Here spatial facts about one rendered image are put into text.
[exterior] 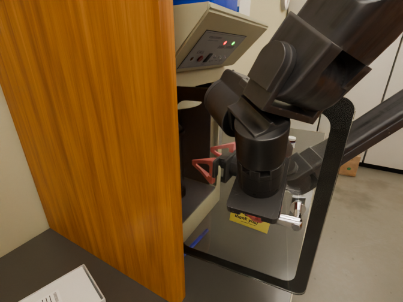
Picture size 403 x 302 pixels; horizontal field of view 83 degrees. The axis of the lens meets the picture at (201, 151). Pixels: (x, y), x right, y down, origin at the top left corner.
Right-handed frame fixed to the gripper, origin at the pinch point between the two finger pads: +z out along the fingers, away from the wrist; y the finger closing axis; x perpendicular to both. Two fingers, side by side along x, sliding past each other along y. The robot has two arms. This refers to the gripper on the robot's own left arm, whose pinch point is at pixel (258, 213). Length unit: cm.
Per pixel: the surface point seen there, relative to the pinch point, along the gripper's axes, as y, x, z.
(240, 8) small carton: -35.3, -12.3, -20.0
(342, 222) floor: -108, 54, 180
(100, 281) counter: 17.8, -33.3, 21.0
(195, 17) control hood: -14.4, -12.8, -25.1
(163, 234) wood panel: 7.3, -15.9, 4.3
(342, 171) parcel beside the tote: -201, 62, 217
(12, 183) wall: 8, -66, 7
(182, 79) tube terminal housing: -19.6, -21.1, -11.6
